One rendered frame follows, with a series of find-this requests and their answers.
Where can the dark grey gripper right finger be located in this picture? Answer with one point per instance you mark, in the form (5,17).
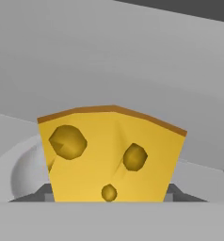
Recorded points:
(179,194)

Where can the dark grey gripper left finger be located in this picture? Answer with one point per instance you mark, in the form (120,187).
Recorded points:
(41,194)

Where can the yellow cheese wedge with holes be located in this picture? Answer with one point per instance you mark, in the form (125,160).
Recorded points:
(92,169)

